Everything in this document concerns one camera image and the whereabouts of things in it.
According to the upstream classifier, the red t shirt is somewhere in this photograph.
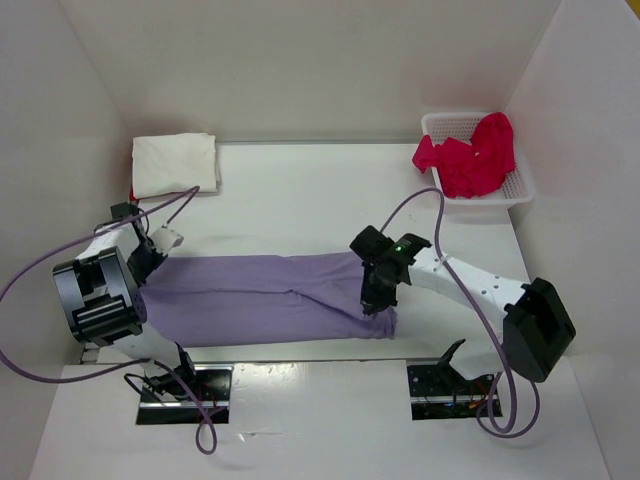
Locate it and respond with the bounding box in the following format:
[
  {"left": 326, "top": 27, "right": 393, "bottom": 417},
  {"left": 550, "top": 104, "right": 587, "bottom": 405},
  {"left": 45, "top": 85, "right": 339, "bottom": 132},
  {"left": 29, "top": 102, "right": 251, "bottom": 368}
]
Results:
[{"left": 129, "top": 186, "right": 139, "bottom": 204}]

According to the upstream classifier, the white t shirt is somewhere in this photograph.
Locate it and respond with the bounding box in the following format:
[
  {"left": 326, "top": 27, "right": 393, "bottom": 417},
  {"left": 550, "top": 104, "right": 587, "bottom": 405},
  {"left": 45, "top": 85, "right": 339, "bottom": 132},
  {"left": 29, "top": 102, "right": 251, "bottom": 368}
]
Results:
[{"left": 132, "top": 133, "right": 221, "bottom": 199}]

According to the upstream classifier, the lavender t shirt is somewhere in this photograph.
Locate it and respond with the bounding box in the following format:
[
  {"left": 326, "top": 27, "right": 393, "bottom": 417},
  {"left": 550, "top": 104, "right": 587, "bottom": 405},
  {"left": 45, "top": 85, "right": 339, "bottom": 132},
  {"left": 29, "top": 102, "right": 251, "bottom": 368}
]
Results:
[{"left": 140, "top": 252, "right": 397, "bottom": 347}]

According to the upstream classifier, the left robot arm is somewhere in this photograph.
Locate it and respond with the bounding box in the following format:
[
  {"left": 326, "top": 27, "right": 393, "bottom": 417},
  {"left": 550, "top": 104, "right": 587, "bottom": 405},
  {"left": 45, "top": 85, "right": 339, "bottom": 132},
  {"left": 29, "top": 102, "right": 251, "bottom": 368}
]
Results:
[{"left": 53, "top": 202, "right": 200, "bottom": 401}]

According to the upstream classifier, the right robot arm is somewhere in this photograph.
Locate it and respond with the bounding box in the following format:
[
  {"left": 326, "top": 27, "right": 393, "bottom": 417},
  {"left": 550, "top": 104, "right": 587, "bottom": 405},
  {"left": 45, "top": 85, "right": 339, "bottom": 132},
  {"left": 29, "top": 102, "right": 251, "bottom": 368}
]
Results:
[{"left": 350, "top": 226, "right": 576, "bottom": 393}]

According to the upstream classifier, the pink t shirt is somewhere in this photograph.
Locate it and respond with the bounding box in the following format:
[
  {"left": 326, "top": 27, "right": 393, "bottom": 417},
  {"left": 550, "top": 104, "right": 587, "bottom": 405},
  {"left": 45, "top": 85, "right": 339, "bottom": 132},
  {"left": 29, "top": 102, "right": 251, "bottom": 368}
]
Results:
[{"left": 412, "top": 112, "right": 516, "bottom": 199}]

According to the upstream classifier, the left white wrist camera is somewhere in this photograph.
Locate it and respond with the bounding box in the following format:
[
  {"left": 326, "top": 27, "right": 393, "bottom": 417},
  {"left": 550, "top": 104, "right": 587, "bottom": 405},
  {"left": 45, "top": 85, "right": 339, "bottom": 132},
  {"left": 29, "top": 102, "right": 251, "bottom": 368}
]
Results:
[{"left": 150, "top": 226, "right": 184, "bottom": 256}]

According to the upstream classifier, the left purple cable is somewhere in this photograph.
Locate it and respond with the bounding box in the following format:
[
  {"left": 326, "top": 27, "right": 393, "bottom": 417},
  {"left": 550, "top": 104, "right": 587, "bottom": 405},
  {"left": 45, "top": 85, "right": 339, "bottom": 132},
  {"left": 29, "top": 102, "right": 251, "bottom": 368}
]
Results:
[{"left": 0, "top": 184, "right": 229, "bottom": 457}]

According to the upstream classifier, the purple cable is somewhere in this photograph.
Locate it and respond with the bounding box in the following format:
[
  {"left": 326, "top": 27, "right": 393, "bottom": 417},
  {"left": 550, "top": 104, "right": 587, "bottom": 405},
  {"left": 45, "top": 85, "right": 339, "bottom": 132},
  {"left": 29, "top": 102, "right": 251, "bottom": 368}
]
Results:
[
  {"left": 0, "top": 184, "right": 229, "bottom": 457},
  {"left": 380, "top": 187, "right": 542, "bottom": 439}
]

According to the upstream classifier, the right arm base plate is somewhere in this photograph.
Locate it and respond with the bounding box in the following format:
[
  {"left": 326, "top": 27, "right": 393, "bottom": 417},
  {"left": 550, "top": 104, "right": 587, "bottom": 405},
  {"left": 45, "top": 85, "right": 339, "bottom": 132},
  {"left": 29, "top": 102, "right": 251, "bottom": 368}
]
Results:
[{"left": 406, "top": 360, "right": 494, "bottom": 421}]

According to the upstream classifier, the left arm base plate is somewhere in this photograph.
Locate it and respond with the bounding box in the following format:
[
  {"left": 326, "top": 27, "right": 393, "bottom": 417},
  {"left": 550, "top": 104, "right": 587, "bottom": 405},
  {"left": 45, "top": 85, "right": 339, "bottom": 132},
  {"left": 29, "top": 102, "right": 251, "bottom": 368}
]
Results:
[{"left": 129, "top": 364, "right": 234, "bottom": 426}]

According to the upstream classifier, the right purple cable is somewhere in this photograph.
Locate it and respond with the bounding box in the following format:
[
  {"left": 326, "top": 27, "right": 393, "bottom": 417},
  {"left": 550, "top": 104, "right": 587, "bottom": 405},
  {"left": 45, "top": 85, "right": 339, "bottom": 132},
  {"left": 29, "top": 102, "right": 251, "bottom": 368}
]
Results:
[{"left": 380, "top": 187, "right": 542, "bottom": 439}]

